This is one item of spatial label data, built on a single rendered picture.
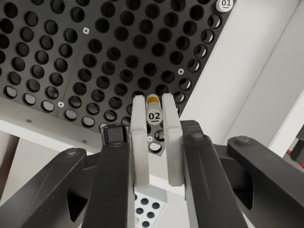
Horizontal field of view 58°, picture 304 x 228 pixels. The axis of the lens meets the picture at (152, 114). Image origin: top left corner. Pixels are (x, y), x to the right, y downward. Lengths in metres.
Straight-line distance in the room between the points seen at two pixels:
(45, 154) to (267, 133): 0.33
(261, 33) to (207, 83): 0.08
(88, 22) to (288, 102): 0.19
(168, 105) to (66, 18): 0.14
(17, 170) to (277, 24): 0.42
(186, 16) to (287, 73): 0.12
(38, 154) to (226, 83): 0.30
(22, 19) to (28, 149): 0.25
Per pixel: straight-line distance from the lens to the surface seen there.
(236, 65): 0.34
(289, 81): 0.29
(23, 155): 0.48
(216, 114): 0.35
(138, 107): 0.16
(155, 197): 0.44
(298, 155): 0.31
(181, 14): 0.26
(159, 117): 0.19
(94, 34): 0.26
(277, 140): 0.27
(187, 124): 0.15
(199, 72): 0.26
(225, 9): 0.25
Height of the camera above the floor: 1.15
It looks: 72 degrees down
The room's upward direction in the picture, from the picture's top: 176 degrees clockwise
